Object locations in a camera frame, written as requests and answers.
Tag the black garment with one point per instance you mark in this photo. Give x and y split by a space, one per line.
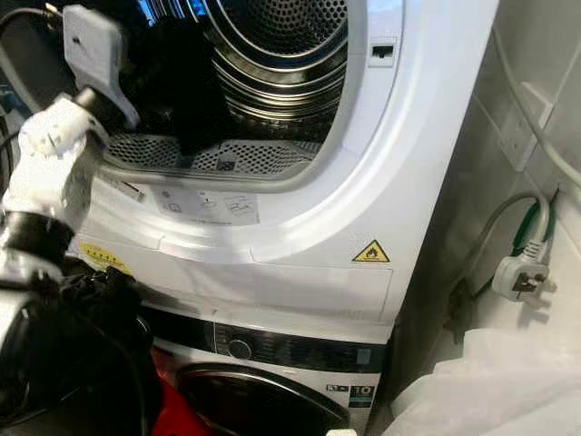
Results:
172 54

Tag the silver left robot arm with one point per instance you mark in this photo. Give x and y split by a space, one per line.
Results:
54 159

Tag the white washing machine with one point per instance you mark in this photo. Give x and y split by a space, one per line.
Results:
290 354

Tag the white instruction label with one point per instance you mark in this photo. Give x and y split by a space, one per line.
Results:
207 205

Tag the grey perforated lint filter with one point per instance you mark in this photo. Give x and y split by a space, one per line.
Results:
263 156

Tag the steel dryer drum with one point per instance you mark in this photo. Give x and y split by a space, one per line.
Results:
281 64

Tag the yellow round sticker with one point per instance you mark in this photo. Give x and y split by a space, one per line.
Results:
104 258

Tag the round washer control knob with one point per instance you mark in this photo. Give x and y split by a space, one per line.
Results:
239 349

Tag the white tumble dryer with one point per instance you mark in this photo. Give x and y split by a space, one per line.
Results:
399 182

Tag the yellow triangle warning sticker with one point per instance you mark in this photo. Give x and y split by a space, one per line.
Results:
370 252

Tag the red cloth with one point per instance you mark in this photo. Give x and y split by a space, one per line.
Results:
165 404

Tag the dark round washer door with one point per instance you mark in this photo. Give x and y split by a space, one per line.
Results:
263 404

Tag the washer warranty sticker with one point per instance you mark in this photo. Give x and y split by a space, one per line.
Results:
360 394

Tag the white power plug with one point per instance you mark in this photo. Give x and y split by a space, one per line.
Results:
522 277

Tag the white plastic bag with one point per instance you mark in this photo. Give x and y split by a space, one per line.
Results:
490 386

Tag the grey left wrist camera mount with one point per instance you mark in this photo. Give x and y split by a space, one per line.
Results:
95 45

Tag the white wall socket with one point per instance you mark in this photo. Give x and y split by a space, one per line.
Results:
522 127

